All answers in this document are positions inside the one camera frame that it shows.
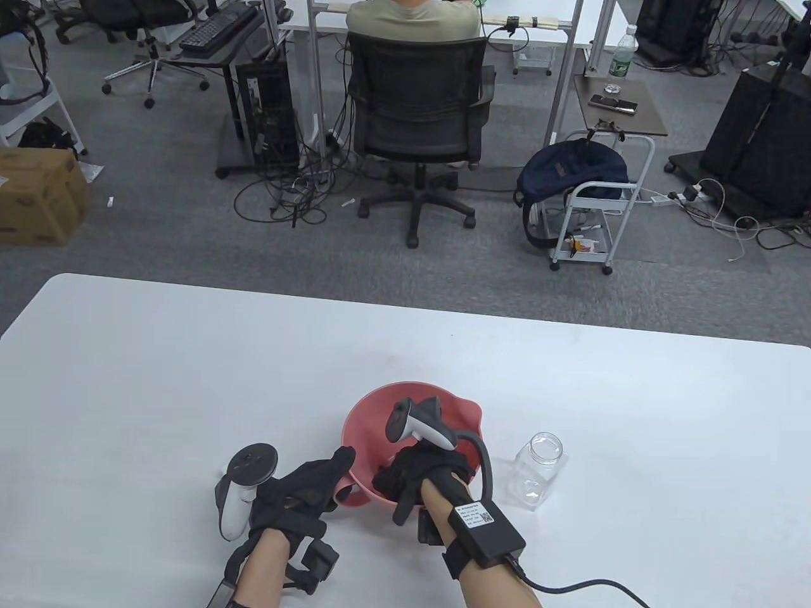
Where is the pink plastic bowl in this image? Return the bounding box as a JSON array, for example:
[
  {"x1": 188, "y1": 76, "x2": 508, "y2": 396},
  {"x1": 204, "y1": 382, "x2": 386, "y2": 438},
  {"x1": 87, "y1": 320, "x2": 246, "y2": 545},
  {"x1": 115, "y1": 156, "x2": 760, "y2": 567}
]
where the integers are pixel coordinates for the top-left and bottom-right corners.
[{"x1": 333, "y1": 381, "x2": 484, "y2": 508}]

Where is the black computer tower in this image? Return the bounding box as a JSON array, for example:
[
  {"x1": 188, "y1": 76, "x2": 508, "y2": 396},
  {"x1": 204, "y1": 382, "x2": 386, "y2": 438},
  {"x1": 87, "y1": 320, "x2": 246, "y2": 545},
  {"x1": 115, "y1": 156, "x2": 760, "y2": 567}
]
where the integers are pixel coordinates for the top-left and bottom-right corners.
[{"x1": 235, "y1": 60, "x2": 301, "y2": 173}]

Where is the person's right hand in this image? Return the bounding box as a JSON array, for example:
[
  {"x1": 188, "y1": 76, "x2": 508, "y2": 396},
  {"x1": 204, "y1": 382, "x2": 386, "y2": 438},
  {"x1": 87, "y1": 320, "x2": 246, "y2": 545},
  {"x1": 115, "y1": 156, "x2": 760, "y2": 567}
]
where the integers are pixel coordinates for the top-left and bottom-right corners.
[{"x1": 372, "y1": 443, "x2": 477, "y2": 526}]

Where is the black keyboard stand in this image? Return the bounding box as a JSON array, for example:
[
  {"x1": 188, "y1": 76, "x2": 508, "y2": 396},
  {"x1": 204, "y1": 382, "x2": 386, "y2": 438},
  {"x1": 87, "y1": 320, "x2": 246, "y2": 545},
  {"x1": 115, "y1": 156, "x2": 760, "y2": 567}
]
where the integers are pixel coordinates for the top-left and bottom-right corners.
[{"x1": 155, "y1": 6, "x2": 267, "y2": 179}]

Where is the green plastic bottle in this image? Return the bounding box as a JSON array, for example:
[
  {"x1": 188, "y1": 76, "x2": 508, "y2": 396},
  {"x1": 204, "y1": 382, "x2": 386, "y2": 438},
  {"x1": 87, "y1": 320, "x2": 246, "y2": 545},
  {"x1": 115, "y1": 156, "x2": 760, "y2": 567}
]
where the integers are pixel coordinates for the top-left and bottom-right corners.
[{"x1": 609, "y1": 25, "x2": 640, "y2": 80}]

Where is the black phone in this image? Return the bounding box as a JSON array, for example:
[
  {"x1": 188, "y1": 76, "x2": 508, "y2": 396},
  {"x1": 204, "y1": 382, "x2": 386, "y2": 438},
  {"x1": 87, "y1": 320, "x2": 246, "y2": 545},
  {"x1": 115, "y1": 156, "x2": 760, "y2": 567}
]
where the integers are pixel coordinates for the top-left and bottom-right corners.
[{"x1": 589, "y1": 93, "x2": 638, "y2": 116}]

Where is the black keyboard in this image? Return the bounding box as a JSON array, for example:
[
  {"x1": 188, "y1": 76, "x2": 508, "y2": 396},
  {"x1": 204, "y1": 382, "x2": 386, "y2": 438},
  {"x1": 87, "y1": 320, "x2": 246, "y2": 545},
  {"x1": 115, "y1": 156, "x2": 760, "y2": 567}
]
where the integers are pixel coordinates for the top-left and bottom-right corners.
[{"x1": 179, "y1": 9, "x2": 239, "y2": 53}]

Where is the white black right glove controller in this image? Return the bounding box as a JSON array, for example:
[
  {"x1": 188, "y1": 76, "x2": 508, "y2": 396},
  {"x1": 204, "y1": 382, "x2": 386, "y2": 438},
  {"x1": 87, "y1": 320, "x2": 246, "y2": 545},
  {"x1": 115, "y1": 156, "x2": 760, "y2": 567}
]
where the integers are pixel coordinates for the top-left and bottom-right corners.
[{"x1": 386, "y1": 397, "x2": 458, "y2": 452}]

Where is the dark blue backpack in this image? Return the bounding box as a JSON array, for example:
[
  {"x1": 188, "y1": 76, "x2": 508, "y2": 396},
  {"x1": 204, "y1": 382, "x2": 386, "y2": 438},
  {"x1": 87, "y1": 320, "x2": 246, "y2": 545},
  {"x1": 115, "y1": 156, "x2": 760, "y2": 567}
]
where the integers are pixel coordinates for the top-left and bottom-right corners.
[{"x1": 514, "y1": 140, "x2": 629, "y2": 249}]

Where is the white office desk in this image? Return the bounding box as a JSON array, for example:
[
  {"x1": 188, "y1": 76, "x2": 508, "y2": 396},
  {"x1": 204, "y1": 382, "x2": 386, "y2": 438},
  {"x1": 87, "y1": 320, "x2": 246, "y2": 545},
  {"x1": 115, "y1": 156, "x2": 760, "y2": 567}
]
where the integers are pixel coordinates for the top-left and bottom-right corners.
[{"x1": 279, "y1": 0, "x2": 628, "y2": 146}]

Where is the white rolling cart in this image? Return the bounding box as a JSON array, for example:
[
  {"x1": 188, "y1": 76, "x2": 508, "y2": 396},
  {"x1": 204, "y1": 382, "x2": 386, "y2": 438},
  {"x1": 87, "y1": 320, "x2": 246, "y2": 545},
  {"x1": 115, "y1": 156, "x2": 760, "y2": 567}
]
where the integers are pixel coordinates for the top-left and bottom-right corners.
[{"x1": 549, "y1": 129, "x2": 657, "y2": 276}]

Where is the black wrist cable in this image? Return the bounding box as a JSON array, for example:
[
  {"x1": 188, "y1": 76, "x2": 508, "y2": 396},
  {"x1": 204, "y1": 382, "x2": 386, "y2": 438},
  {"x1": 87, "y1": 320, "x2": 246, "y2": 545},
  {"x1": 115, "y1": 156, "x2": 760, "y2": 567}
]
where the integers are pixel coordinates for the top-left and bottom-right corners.
[{"x1": 505, "y1": 555, "x2": 655, "y2": 608}]

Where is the gray swivel office chair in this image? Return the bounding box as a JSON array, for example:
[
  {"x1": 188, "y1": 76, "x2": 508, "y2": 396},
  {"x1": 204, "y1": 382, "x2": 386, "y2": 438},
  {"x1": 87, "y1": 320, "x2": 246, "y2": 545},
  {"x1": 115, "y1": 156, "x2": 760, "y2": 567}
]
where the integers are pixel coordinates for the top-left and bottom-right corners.
[{"x1": 53, "y1": 0, "x2": 211, "y2": 110}]

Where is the black right wrist sensor box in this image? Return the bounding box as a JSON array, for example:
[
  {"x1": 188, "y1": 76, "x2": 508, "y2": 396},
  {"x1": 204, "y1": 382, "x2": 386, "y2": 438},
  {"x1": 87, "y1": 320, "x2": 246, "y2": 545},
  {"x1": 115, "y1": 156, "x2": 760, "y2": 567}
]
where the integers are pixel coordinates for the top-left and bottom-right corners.
[{"x1": 446, "y1": 497, "x2": 527, "y2": 569}]

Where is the small brown side table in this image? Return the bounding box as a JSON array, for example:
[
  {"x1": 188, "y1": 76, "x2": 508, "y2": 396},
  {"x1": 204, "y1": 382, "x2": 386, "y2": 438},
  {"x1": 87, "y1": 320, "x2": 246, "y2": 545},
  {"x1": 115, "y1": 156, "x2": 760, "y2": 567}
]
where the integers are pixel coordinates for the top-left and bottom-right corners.
[{"x1": 573, "y1": 74, "x2": 670, "y2": 137}]

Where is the white black left glove controller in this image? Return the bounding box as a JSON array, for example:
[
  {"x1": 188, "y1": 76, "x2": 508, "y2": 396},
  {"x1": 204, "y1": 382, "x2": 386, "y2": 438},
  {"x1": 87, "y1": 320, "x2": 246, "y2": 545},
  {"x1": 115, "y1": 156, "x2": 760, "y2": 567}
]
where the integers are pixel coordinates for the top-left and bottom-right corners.
[{"x1": 215, "y1": 443, "x2": 280, "y2": 543}]

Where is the brown cardboard box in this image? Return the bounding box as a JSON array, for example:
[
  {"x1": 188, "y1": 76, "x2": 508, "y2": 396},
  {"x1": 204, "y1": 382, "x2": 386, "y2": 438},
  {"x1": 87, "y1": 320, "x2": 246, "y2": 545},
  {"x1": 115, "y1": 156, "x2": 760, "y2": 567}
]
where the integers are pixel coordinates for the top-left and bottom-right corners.
[{"x1": 0, "y1": 147, "x2": 91, "y2": 247}]

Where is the person's left hand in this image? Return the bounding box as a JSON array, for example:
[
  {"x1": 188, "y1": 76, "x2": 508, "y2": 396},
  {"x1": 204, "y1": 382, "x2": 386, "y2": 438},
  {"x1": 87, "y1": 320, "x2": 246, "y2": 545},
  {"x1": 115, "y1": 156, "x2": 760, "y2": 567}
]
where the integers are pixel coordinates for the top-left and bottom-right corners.
[{"x1": 249, "y1": 446, "x2": 357, "y2": 553}]

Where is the person's left forearm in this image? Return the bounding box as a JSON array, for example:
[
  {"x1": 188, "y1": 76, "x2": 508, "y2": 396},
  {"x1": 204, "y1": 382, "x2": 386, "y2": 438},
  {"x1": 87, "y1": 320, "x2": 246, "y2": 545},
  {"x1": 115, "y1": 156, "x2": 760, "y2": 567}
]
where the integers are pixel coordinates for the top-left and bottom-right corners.
[{"x1": 229, "y1": 529, "x2": 300, "y2": 608}]

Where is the white power strip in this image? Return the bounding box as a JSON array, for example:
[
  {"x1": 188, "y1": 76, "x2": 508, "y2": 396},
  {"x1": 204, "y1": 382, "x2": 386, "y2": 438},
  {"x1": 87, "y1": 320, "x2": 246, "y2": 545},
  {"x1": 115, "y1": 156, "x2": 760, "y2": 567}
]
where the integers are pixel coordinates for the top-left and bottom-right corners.
[{"x1": 645, "y1": 182, "x2": 705, "y2": 208}]

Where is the gray curved cable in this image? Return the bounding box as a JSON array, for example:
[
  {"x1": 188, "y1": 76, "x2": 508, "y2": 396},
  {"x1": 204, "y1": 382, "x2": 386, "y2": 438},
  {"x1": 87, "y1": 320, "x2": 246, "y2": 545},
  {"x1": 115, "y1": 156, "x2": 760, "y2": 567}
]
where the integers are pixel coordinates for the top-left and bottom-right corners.
[{"x1": 454, "y1": 430, "x2": 496, "y2": 507}]

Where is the tangle of black floor cables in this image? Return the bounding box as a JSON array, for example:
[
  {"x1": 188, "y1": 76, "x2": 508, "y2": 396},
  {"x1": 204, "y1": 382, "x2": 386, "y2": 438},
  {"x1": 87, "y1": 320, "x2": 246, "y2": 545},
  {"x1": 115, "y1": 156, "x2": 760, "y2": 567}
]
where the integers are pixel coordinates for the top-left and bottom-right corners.
[{"x1": 233, "y1": 123, "x2": 359, "y2": 227}]

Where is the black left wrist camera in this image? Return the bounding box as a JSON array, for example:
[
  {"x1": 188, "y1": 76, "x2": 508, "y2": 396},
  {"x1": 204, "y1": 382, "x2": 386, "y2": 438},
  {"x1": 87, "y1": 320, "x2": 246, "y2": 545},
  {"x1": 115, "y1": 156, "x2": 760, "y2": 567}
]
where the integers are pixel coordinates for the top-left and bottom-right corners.
[{"x1": 284, "y1": 537, "x2": 340, "y2": 595}]

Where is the white black glove controller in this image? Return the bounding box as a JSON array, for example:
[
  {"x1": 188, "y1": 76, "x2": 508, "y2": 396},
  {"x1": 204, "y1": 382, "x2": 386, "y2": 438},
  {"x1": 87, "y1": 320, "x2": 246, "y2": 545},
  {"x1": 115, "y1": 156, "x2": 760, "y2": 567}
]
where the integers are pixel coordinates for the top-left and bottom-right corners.
[
  {"x1": 386, "y1": 397, "x2": 458, "y2": 452},
  {"x1": 215, "y1": 443, "x2": 280, "y2": 543}
]

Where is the black mesh office chair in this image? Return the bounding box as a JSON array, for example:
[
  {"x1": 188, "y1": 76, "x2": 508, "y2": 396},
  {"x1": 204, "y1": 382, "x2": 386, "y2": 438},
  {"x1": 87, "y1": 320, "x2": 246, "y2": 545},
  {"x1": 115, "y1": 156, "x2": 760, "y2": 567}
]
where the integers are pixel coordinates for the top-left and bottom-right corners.
[{"x1": 347, "y1": 30, "x2": 499, "y2": 249}]

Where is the person's right forearm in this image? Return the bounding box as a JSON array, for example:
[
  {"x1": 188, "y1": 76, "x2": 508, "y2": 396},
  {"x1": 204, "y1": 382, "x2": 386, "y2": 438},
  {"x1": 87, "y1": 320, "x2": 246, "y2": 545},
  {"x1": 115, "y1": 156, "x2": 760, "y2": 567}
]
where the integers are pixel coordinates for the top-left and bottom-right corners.
[{"x1": 419, "y1": 480, "x2": 540, "y2": 608}]

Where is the white metal rack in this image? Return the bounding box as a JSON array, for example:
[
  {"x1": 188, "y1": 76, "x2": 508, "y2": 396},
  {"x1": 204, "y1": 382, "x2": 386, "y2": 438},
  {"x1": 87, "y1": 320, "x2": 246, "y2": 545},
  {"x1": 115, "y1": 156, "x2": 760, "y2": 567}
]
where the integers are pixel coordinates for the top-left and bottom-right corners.
[{"x1": 0, "y1": 79, "x2": 88, "y2": 160}]

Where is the clear plastic jar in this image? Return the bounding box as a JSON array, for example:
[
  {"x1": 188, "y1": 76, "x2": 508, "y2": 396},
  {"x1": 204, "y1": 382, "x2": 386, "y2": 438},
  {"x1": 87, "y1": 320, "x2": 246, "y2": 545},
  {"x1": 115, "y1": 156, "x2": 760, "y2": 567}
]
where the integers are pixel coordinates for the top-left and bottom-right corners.
[{"x1": 506, "y1": 432, "x2": 565, "y2": 512}]

